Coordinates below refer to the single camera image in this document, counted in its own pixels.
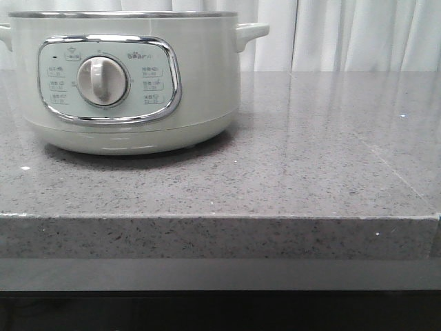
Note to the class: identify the pale green electric cooking pot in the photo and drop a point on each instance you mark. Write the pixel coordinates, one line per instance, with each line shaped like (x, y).
(128, 82)

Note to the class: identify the white curtain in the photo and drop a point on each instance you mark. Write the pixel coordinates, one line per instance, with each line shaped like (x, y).
(309, 36)

